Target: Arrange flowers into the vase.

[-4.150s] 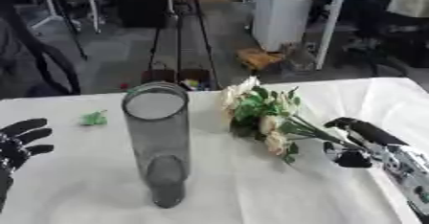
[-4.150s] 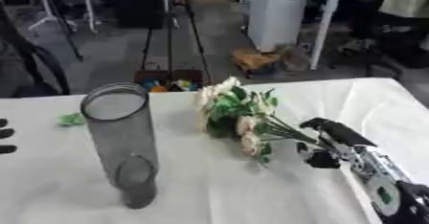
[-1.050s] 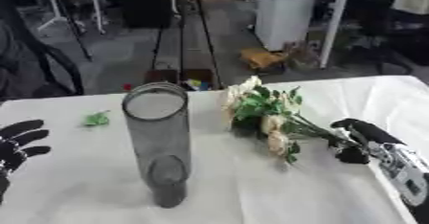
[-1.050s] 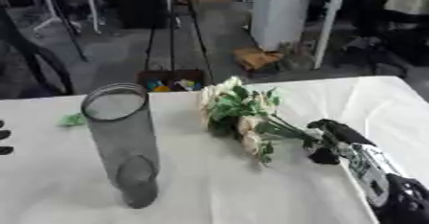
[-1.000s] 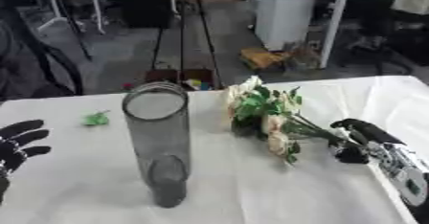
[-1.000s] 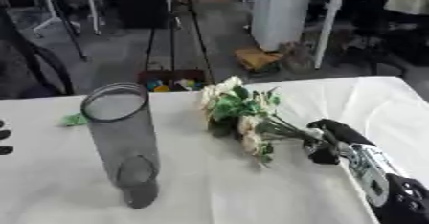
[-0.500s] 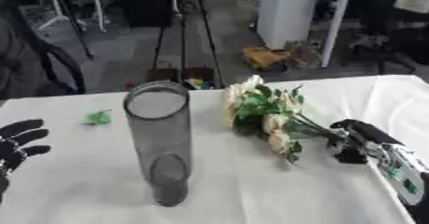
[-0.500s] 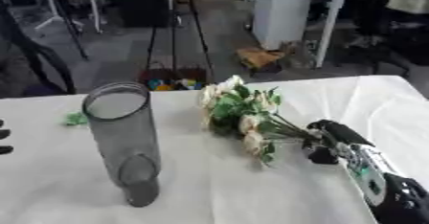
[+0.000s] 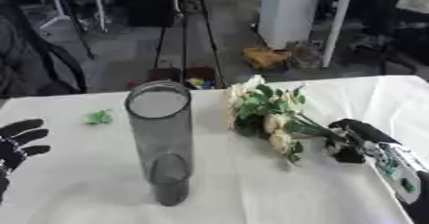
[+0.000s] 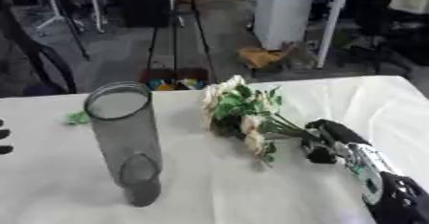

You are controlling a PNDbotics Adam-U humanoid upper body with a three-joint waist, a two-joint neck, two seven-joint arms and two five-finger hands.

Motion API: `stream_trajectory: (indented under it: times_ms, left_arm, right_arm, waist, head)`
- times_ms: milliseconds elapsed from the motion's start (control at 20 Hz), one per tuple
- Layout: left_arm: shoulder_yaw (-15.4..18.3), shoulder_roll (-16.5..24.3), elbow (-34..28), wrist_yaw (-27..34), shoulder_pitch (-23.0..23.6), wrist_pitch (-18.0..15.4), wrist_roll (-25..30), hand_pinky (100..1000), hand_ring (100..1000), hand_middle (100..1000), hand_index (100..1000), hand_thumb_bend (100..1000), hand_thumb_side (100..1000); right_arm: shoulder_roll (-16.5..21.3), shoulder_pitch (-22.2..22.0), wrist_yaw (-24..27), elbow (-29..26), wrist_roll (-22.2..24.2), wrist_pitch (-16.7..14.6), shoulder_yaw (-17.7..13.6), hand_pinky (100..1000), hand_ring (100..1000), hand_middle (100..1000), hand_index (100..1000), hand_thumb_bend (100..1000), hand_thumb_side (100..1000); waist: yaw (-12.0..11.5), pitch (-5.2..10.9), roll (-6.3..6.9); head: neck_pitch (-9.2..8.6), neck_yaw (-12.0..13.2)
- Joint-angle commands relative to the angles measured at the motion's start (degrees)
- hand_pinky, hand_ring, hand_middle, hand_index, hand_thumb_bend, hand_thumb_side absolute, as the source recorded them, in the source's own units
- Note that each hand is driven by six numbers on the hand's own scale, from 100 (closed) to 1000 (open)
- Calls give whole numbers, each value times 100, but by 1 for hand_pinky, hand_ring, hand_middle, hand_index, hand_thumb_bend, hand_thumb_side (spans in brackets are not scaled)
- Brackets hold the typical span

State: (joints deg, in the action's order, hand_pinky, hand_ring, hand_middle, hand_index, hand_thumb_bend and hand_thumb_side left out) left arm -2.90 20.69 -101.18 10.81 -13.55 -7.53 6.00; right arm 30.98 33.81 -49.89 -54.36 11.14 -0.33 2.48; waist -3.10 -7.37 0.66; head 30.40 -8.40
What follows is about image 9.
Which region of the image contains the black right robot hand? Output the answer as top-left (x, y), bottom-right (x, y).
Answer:
top-left (325, 118), bottom-right (404, 165)

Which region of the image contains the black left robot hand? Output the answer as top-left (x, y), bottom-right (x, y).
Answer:
top-left (0, 118), bottom-right (54, 205)

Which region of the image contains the white rose flower bouquet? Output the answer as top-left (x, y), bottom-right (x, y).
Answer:
top-left (224, 74), bottom-right (349, 168)

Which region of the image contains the grey glass cylinder vase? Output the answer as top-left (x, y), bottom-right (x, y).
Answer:
top-left (122, 79), bottom-right (196, 208)

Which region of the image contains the small green leaf piece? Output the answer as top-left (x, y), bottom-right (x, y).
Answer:
top-left (83, 108), bottom-right (116, 126)

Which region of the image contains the black chair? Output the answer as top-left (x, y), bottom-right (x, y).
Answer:
top-left (0, 7), bottom-right (89, 99)

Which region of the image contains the dark patterned bag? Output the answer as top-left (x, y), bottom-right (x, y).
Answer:
top-left (284, 39), bottom-right (326, 72)

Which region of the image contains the tan paper bag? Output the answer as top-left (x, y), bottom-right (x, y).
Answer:
top-left (241, 46), bottom-right (294, 71)

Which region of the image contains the white table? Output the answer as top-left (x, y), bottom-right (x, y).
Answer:
top-left (316, 0), bottom-right (429, 69)

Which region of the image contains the dark red bin with items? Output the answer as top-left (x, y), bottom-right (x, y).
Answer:
top-left (184, 66), bottom-right (218, 91)

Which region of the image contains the black tripod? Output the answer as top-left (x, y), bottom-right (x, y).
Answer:
top-left (150, 0), bottom-right (228, 90)

